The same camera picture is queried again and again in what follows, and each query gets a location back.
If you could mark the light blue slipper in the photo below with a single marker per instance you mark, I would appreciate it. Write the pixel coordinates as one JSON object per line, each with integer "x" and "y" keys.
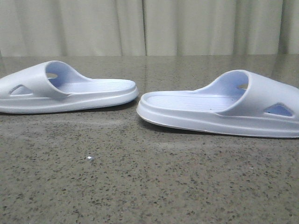
{"x": 238, "y": 102}
{"x": 55, "y": 86}

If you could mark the white pleated curtain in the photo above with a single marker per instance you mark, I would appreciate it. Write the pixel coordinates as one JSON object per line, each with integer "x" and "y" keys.
{"x": 148, "y": 27}

